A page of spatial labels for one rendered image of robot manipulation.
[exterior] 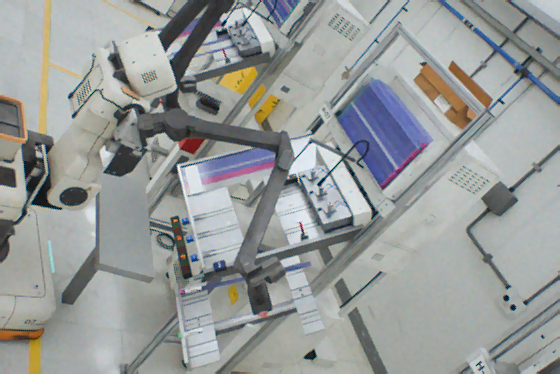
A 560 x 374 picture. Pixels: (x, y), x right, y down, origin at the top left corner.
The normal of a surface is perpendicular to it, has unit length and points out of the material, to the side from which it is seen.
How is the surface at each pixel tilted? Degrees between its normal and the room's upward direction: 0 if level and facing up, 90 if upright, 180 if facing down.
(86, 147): 90
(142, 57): 48
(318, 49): 90
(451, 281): 89
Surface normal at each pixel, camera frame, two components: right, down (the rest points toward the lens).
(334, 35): 0.29, 0.66
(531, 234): -0.75, -0.29
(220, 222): -0.07, -0.70
